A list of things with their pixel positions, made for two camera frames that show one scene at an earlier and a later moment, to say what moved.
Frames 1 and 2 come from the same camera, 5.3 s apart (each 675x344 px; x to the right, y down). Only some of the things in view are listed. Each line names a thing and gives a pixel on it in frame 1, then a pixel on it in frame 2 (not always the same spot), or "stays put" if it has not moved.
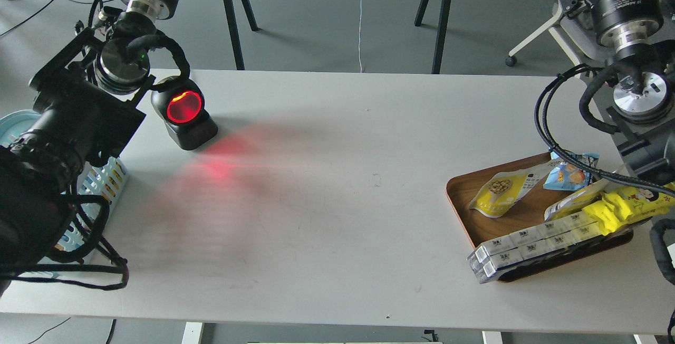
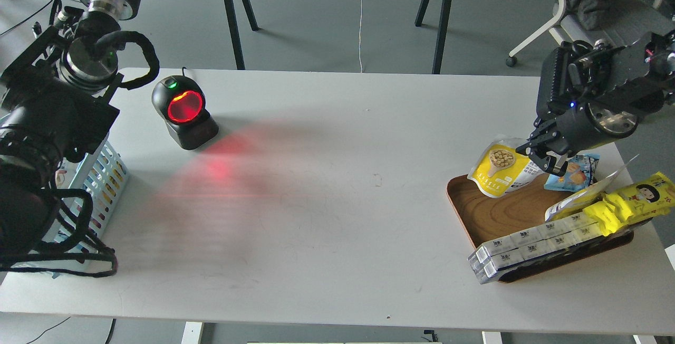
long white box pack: x=499 y=255 stays put
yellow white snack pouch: x=495 y=193 → x=501 y=169
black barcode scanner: x=180 y=102 stays put
